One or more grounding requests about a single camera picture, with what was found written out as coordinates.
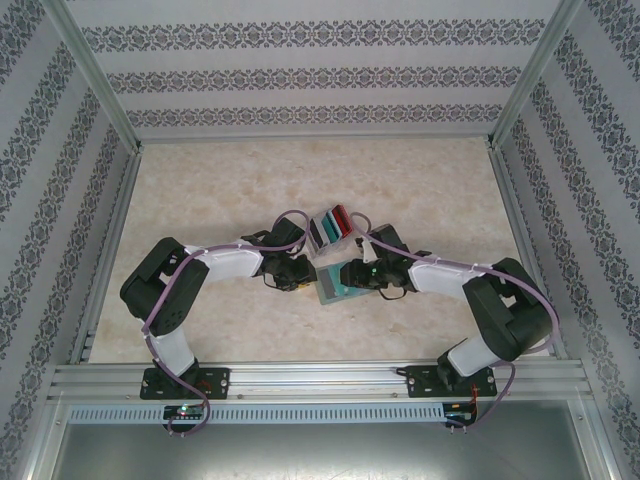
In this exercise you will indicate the clear acrylic card box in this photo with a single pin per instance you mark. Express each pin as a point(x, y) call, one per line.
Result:
point(330, 250)

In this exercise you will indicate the aluminium frame leg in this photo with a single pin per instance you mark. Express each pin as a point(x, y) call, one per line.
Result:
point(602, 440)
point(42, 440)

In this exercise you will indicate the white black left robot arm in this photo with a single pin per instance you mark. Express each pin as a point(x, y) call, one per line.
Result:
point(160, 290)

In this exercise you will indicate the left controller circuit board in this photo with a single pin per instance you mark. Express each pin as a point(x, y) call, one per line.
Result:
point(185, 411)

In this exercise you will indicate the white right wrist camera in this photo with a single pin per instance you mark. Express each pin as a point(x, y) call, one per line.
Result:
point(367, 250)

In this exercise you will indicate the red credit card stack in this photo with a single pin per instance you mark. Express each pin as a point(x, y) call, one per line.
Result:
point(342, 219)

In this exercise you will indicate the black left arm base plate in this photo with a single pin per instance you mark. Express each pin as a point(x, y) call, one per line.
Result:
point(220, 382)

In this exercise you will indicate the right controller circuit board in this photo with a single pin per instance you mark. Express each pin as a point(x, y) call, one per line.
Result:
point(460, 412)

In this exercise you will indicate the aluminium rear rail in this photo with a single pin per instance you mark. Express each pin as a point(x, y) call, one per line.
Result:
point(315, 138)

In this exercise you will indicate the grey metal sheet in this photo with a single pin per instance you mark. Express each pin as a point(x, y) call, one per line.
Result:
point(320, 455)

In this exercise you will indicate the controller circuit board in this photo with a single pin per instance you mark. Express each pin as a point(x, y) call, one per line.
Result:
point(460, 412)
point(185, 411)

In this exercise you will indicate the aluminium side rail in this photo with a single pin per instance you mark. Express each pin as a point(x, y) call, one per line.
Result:
point(122, 200)
point(509, 200)

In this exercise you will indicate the green card holder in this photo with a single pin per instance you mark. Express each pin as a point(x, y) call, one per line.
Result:
point(330, 301)

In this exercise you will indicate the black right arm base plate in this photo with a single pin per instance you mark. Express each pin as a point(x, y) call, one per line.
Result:
point(415, 382)

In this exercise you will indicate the aluminium frame post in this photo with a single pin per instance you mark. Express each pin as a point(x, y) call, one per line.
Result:
point(525, 85)
point(101, 85)

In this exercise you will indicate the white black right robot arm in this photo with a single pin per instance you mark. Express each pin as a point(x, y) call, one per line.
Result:
point(505, 320)

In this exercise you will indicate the teal credit card stack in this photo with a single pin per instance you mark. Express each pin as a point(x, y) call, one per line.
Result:
point(332, 226)

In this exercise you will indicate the aluminium mounting rail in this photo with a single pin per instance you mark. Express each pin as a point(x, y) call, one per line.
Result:
point(320, 380)

